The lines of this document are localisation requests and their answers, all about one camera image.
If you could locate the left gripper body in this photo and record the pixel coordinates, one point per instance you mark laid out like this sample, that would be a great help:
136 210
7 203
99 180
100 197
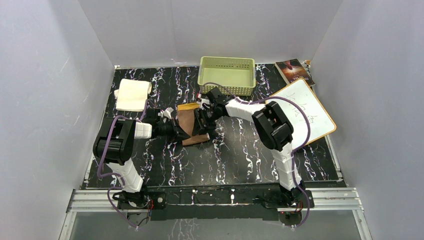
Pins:
166 130

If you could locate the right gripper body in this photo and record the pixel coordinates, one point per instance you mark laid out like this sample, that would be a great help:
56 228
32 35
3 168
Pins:
212 114

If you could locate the brown and yellow towel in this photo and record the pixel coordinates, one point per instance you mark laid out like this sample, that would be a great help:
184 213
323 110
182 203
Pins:
186 118

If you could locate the light green plastic basket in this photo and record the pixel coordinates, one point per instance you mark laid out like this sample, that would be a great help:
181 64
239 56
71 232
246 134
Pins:
232 75

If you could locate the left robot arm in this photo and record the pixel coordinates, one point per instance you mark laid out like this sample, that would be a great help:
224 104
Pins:
114 147

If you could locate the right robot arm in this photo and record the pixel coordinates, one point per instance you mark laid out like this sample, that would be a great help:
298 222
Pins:
274 129

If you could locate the cream white towel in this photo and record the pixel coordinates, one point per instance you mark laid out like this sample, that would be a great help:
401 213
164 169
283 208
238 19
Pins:
132 95

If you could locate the dark cover book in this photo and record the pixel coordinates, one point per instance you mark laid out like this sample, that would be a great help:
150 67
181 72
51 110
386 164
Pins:
292 70

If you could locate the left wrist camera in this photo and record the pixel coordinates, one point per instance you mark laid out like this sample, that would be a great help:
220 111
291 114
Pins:
167 113

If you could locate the whiteboard with wooden frame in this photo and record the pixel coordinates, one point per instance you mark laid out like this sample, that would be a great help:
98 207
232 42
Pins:
321 124

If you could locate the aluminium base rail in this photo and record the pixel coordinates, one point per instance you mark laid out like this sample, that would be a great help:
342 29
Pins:
317 199

